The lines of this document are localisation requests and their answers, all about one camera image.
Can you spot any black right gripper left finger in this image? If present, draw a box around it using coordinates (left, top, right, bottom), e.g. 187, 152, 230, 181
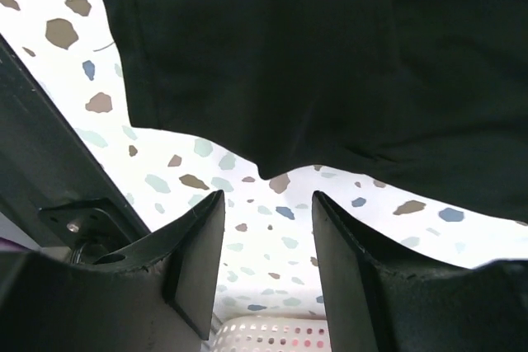
1, 191, 225, 352

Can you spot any black t-shirt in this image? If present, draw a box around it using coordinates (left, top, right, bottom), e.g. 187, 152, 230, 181
103, 0, 527, 222

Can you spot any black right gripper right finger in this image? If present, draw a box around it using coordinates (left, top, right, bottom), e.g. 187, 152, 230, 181
312, 191, 527, 352

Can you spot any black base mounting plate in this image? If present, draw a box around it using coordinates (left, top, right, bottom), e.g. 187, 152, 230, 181
1, 40, 149, 249

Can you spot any white plastic laundry basket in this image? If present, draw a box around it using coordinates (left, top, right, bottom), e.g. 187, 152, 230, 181
210, 316, 332, 352

